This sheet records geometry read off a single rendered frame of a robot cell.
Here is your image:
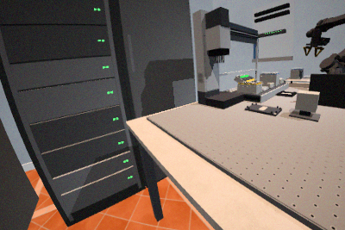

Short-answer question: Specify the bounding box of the black rectangular pad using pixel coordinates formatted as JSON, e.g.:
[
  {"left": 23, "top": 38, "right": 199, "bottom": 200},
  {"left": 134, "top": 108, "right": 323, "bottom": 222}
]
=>
[{"left": 275, "top": 91, "right": 297, "bottom": 97}]

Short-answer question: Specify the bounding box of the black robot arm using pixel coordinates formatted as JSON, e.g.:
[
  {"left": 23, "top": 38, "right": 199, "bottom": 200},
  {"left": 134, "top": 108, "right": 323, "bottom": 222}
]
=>
[{"left": 306, "top": 14, "right": 345, "bottom": 74}]

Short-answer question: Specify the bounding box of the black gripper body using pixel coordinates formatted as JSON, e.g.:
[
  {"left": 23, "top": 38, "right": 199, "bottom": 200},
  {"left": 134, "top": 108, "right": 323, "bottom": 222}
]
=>
[{"left": 306, "top": 36, "right": 323, "bottom": 47}]

